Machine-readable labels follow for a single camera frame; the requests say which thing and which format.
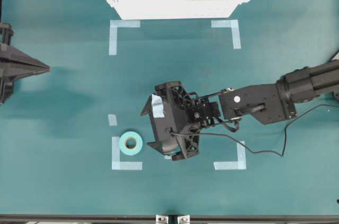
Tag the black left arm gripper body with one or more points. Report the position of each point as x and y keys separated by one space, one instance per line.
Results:
x=7 y=85

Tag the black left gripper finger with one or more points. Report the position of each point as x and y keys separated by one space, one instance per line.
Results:
x=13 y=55
x=16 y=75

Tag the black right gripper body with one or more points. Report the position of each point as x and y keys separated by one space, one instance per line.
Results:
x=177 y=118

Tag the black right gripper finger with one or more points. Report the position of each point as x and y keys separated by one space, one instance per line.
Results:
x=147 y=107
x=155 y=145

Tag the light teal tape roll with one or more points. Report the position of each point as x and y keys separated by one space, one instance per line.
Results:
x=130 y=143

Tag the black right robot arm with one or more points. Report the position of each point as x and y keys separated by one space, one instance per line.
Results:
x=272 y=103

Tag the metal frame bracket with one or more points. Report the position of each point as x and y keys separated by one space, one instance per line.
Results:
x=161 y=219
x=185 y=219

